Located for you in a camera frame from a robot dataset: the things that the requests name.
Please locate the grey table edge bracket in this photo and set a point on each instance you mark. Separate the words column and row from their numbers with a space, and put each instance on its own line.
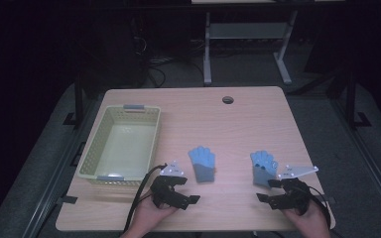
column 67, row 199

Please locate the pale yellow plastic basket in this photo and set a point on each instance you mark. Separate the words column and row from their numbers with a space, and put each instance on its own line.
column 125, row 148

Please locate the person's right hand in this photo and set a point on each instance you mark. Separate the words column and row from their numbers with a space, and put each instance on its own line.
column 307, row 221

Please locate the aluminium frame rail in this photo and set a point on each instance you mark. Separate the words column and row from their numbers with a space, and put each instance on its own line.
column 51, row 185
column 367, row 155

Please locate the blue knit glove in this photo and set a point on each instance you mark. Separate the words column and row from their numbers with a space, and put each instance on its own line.
column 203, row 162
column 261, row 168

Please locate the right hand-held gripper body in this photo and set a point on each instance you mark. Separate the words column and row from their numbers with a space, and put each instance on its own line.
column 296, row 195

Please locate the grey metal desk frame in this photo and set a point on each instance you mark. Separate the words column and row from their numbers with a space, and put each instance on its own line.
column 244, row 30

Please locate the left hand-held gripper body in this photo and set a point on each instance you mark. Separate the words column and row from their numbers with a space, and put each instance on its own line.
column 165, row 195

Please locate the black metal stand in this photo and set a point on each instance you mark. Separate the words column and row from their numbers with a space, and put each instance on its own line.
column 352, row 99
column 78, row 99

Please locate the person's left hand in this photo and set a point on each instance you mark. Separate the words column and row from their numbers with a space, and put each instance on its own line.
column 152, row 218

